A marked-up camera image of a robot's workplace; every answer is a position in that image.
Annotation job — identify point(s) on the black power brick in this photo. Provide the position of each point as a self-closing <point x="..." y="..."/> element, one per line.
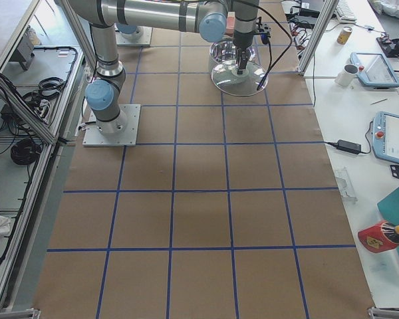
<point x="302" y="13"/>

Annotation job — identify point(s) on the far blue teach pendant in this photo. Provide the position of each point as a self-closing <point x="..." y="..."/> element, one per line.
<point x="377" y="72"/>

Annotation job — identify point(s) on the aluminium frame post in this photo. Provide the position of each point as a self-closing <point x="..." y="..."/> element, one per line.
<point x="317" y="33"/>

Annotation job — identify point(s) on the blue teach pendant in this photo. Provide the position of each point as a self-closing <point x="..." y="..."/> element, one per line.
<point x="385" y="136"/>
<point x="377" y="72"/>

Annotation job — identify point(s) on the red yellow bottle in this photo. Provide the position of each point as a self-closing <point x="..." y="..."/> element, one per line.
<point x="383" y="236"/>

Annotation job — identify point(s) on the yellow drink can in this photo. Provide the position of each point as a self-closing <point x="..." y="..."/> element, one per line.
<point x="344" y="35"/>

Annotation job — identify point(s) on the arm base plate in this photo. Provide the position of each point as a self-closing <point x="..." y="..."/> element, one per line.
<point x="141" y="37"/>
<point x="120" y="132"/>

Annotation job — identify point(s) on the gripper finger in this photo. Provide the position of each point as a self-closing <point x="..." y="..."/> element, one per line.
<point x="242" y="58"/>

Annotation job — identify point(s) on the clear plastic holder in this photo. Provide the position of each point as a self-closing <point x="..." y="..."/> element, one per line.
<point x="344" y="184"/>

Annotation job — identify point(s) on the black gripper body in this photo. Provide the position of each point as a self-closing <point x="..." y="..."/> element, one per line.
<point x="242" y="40"/>

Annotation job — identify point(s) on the pale green cooking pot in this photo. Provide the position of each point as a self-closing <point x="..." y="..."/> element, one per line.
<point x="221" y="51"/>

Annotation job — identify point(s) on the near blue teach pendant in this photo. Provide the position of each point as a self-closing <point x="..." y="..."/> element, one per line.
<point x="385" y="136"/>

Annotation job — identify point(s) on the pink plastic bowl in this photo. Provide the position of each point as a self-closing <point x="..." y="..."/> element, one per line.
<point x="230" y="24"/>

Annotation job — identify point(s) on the black power adapter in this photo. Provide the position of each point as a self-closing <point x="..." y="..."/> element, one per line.
<point x="349" y="147"/>

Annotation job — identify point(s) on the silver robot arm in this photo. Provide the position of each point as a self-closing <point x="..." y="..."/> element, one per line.
<point x="206" y="18"/>
<point x="130" y="33"/>

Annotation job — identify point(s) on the white mug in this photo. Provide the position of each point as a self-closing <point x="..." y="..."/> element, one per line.
<point x="346" y="75"/>

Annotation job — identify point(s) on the glass pot lid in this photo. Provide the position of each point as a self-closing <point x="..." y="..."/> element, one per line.
<point x="249" y="82"/>

